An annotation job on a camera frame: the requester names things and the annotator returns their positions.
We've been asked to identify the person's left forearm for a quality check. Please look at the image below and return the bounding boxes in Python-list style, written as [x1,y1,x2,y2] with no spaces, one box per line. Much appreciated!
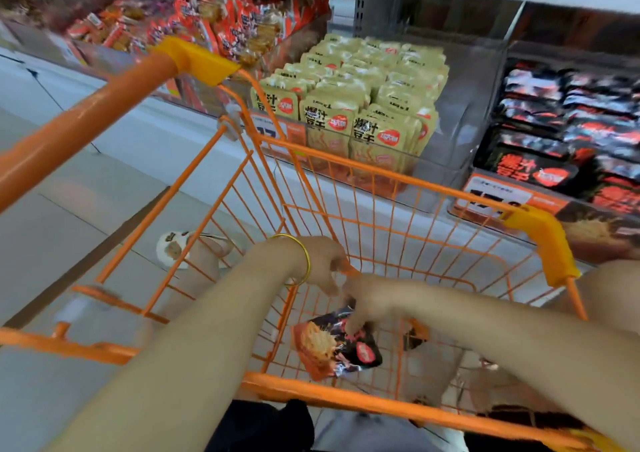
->
[50,237,311,452]

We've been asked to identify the person's right leg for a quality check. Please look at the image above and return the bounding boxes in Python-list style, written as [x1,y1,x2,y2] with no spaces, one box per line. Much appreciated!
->
[575,261,640,340]

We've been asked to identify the person's right forearm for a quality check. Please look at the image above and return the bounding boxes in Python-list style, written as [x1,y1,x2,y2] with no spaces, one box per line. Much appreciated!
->
[385,279,640,452]

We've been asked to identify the row of yellow orange snacks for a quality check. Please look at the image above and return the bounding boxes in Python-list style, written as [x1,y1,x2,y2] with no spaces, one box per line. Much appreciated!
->
[350,41,451,176]
[250,35,366,123]
[298,37,411,158]

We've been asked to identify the person's left white sandal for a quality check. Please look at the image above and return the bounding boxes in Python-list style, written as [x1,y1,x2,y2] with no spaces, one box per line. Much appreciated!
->
[155,229,236,273]

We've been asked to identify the pile of red tan packets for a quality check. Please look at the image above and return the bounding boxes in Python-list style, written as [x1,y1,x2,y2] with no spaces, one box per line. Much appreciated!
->
[65,0,331,78]

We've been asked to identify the black flame print snack packet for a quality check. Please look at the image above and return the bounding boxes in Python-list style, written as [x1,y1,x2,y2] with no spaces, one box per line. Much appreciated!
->
[293,309,384,381]

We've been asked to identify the orange shopping cart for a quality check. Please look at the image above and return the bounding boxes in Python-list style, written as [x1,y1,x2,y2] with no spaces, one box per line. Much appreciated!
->
[0,37,621,452]

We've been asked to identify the gold bracelet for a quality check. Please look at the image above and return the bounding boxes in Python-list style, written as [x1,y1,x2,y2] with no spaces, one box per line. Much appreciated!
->
[272,233,313,288]

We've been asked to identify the person's right hand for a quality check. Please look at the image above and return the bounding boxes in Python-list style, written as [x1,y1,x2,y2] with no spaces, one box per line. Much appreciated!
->
[340,271,411,333]

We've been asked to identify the black shorts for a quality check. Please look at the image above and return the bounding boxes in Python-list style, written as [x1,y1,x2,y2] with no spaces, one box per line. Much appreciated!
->
[205,399,591,452]

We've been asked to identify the row of black orange snacks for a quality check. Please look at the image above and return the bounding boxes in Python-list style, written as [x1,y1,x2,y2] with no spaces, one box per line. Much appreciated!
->
[560,67,640,216]
[480,61,581,190]

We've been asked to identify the orange price tag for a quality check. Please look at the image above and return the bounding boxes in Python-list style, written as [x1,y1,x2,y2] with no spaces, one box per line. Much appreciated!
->
[250,115,306,148]
[460,171,571,218]

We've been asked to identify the person's left hand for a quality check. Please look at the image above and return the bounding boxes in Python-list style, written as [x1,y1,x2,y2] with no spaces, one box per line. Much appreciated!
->
[290,235,351,293]

